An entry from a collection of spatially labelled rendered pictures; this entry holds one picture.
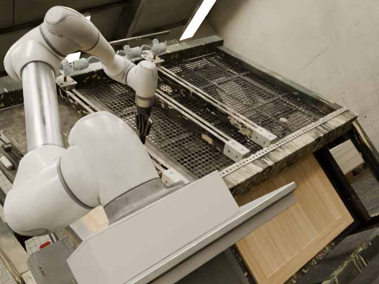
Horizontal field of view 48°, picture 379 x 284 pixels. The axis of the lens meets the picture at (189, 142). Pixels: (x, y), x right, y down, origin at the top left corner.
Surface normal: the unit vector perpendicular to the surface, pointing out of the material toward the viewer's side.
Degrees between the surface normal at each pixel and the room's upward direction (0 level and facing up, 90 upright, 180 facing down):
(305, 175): 90
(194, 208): 90
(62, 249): 90
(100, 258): 90
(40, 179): 63
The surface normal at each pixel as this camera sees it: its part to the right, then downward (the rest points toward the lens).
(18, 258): 0.13, -0.81
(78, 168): -0.33, -0.04
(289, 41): -0.79, 0.37
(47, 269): 0.48, -0.41
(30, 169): -0.48, -0.51
